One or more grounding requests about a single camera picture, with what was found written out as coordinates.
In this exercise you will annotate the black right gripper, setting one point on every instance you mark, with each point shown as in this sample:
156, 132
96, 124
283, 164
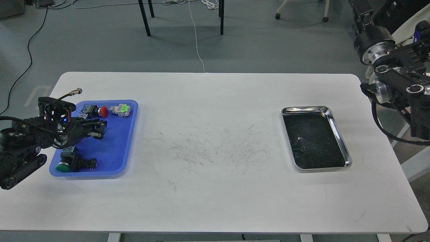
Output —
371, 42

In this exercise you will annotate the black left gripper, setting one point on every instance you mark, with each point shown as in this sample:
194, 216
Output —
76, 130

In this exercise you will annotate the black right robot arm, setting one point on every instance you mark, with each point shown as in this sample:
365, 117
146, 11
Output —
400, 81

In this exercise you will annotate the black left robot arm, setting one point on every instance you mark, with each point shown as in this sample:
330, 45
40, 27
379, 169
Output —
21, 144

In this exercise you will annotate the red mushroom push button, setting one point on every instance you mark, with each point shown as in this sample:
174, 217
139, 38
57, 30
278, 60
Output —
91, 111

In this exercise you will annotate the blue plastic tray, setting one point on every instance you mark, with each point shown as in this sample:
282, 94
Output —
111, 152

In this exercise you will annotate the beige cloth on chair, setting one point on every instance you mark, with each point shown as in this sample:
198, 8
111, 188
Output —
404, 34

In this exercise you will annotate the steel tray with black mat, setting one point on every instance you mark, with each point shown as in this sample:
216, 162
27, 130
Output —
315, 128

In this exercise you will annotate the black chair leg left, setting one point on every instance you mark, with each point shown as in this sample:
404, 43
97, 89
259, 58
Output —
143, 14

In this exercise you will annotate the black chair leg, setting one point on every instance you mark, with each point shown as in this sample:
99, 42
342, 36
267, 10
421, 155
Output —
143, 14
221, 4

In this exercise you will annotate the black chair leg right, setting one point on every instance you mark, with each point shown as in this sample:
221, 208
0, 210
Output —
221, 4

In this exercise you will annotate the grey switch with green label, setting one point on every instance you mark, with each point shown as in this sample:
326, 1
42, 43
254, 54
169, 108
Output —
122, 110

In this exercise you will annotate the black switch contact block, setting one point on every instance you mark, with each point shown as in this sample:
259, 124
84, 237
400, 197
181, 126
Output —
79, 163

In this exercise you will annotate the green push button switch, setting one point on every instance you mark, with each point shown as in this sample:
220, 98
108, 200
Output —
68, 160

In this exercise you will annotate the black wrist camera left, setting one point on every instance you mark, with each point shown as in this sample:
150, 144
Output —
54, 111

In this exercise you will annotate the white chair frame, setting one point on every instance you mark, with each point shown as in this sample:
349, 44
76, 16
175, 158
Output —
414, 159

